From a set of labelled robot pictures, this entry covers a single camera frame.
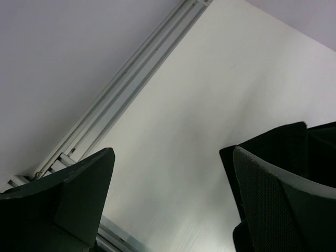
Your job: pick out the black canvas bag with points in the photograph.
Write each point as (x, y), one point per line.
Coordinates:
(307, 152)

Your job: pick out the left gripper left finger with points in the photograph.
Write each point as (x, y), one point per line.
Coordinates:
(59, 212)

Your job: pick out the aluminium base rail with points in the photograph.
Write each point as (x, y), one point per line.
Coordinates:
(110, 237)

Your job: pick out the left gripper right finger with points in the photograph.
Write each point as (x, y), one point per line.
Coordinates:
(284, 211)

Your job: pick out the side table frame rail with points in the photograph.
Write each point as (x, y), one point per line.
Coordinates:
(88, 131)

